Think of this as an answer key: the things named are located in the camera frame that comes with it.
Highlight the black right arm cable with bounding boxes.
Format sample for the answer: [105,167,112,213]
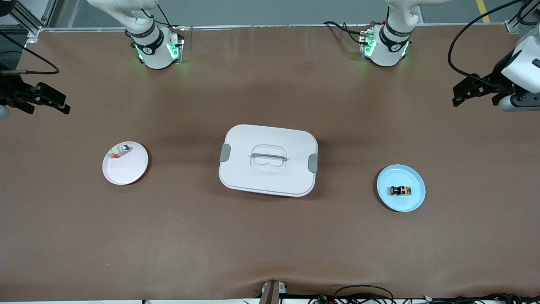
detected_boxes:
[0,32,60,76]

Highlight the pink round plate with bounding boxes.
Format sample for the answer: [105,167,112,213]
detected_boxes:
[102,141,149,186]

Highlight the light blue round plate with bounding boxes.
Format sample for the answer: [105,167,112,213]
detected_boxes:
[376,164,426,212]

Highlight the white lidded storage box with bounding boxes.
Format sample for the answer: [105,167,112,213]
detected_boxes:
[218,124,319,198]

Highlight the black base cables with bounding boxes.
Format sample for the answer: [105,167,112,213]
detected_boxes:
[323,20,374,45]
[143,3,185,31]

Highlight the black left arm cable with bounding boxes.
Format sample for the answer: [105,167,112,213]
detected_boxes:
[448,0,540,91]

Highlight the black cable bundle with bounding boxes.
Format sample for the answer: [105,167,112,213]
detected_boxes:
[307,285,540,304]

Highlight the small metal table bracket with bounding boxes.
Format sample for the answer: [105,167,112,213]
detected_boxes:
[259,280,288,304]

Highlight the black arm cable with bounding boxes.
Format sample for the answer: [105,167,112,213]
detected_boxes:
[448,0,540,91]
[0,32,60,76]

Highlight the brown table cover mat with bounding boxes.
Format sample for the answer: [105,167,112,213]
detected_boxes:
[0,24,540,303]

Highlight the small white orange tube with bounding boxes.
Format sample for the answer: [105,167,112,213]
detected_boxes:
[108,144,132,160]

